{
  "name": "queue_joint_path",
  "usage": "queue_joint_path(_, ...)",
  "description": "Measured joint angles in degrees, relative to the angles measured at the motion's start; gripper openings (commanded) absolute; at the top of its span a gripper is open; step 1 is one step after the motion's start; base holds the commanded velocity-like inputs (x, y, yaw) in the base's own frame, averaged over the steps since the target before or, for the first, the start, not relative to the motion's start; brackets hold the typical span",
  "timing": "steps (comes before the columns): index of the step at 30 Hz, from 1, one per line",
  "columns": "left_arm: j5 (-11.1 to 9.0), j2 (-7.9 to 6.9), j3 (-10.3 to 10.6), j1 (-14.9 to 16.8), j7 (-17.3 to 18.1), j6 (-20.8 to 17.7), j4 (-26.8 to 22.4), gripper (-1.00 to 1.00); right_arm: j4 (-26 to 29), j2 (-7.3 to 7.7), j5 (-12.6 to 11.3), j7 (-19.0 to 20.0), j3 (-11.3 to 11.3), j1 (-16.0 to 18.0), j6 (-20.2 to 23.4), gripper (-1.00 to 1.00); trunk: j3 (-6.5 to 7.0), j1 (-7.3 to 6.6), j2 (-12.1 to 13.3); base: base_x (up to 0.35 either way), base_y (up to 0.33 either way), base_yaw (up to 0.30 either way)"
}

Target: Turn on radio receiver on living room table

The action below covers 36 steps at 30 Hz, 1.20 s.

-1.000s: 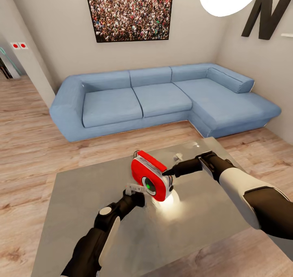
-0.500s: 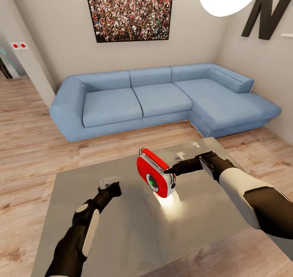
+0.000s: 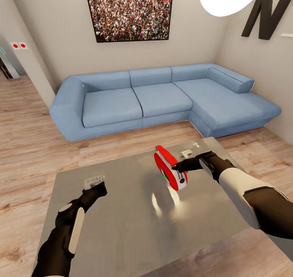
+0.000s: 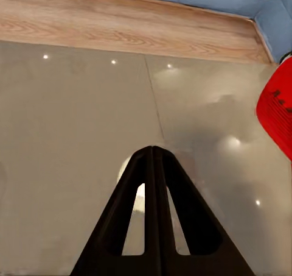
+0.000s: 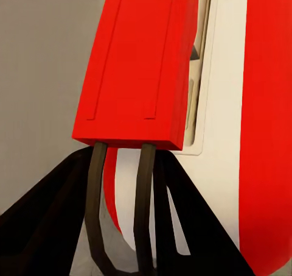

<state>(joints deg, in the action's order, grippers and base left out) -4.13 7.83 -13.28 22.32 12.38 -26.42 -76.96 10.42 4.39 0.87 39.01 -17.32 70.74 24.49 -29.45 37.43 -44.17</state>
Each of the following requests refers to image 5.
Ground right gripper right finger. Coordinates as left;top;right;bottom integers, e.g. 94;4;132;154
153;150;256;276

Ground radio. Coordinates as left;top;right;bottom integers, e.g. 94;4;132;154
72;0;292;276

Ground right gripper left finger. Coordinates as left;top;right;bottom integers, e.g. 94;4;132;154
0;147;94;276

